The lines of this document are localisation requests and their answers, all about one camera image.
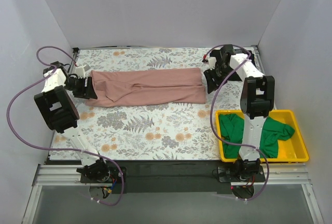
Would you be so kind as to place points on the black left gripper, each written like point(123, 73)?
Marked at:
point(86, 87)

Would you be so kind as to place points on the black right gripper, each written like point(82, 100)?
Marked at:
point(214, 76)

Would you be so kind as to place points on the pink t shirt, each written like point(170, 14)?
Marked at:
point(151, 87)

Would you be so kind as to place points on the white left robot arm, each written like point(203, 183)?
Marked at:
point(61, 115)

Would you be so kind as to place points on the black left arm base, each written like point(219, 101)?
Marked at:
point(99, 174)

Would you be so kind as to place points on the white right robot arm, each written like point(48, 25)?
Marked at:
point(256, 102)

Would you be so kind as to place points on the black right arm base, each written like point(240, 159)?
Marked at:
point(227, 174)

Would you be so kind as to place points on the folded black t shirt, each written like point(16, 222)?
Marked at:
point(255, 58)

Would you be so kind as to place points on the green t shirt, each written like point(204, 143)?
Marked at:
point(232, 129)

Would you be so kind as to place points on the floral patterned table mat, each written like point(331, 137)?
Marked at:
point(173, 131)

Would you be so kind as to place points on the yellow plastic bin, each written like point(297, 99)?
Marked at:
point(292, 150)

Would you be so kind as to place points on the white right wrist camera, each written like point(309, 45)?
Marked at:
point(211, 61)

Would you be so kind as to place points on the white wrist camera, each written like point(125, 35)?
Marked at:
point(211, 61)
point(81, 71)

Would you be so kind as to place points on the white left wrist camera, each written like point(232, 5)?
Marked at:
point(81, 71)

